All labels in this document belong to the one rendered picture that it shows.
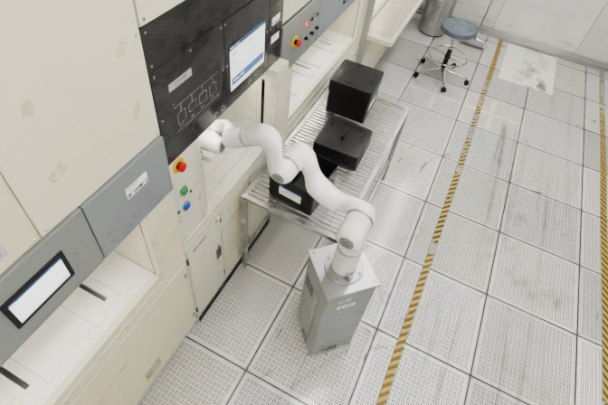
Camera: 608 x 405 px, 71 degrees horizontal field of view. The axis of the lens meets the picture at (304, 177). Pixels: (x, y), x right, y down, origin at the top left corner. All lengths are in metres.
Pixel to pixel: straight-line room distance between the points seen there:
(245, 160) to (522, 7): 4.45
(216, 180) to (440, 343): 1.72
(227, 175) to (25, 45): 1.43
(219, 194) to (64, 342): 0.91
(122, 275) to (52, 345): 0.36
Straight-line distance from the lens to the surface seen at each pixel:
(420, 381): 2.87
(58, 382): 1.95
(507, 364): 3.13
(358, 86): 2.78
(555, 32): 6.18
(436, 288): 3.16
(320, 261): 2.15
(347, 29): 3.56
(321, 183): 1.76
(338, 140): 2.58
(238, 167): 2.36
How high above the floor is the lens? 2.59
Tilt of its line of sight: 48 degrees down
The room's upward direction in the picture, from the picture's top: 8 degrees clockwise
